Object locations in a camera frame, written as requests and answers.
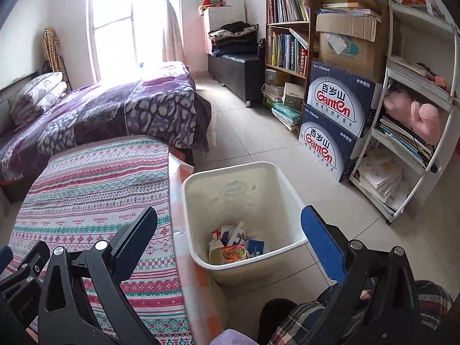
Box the white paper cup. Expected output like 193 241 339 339
208 239 224 266

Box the blue white medicine box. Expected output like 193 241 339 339
246 239 265 258

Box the red white wrapper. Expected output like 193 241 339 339
211 225 235 243

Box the white plastic trash bin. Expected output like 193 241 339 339
182 161 307 286

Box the striped patterned table cloth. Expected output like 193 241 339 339
6 136 193 344

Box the lower Ganten water carton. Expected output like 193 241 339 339
299 105 366 181

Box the ganten water carton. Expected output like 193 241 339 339
299 105 366 181
306 62 382 137

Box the pink checked under cloth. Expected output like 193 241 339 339
168 153 231 345

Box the plaid trousers leg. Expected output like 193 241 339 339
256 278 453 344

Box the upper Ganten water carton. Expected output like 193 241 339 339
306 62 382 137

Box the purple patterned bed blanket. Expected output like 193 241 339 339
1 62 211 185

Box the pink plush toy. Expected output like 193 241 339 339
383 89 448 146

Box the black storage bench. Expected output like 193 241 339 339
207 54 264 108

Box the plaid folding chair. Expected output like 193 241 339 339
42 26 72 89

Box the brown cardboard box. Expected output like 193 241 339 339
316 5 389 83

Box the folded clothes pile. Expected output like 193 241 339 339
208 21 259 57

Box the wooden bookshelf with books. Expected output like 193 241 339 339
262 0 318 133

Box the white wire rack shelf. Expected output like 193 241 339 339
349 0 459 223

